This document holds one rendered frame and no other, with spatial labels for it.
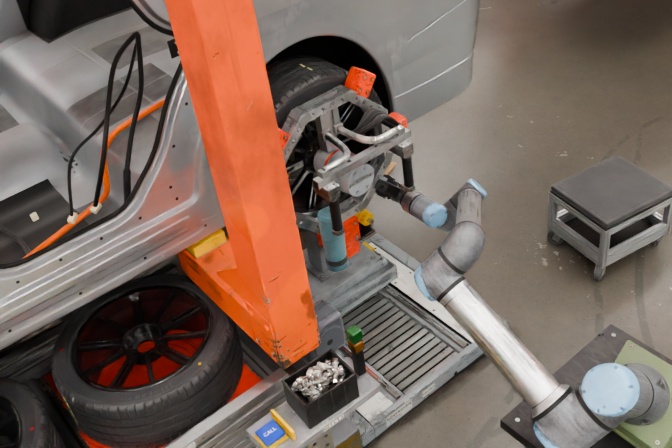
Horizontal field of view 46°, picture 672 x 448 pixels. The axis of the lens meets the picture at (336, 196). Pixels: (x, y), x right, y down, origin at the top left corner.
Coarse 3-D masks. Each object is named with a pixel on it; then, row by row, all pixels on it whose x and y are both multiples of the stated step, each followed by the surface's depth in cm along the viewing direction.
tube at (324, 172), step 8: (320, 120) 276; (320, 128) 279; (328, 136) 278; (336, 144) 274; (344, 144) 272; (344, 152) 268; (336, 160) 265; (344, 160) 266; (328, 168) 262; (320, 176) 263; (328, 176) 264
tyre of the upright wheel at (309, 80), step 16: (272, 64) 290; (288, 64) 288; (304, 64) 288; (320, 64) 290; (272, 80) 282; (288, 80) 279; (304, 80) 278; (320, 80) 280; (336, 80) 285; (272, 96) 277; (288, 96) 274; (304, 96) 278; (368, 96) 299; (288, 112) 277
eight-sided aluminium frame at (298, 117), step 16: (320, 96) 279; (336, 96) 277; (352, 96) 281; (304, 112) 271; (320, 112) 275; (288, 128) 274; (384, 128) 299; (288, 144) 272; (384, 160) 307; (368, 192) 309; (352, 208) 307; (304, 224) 294
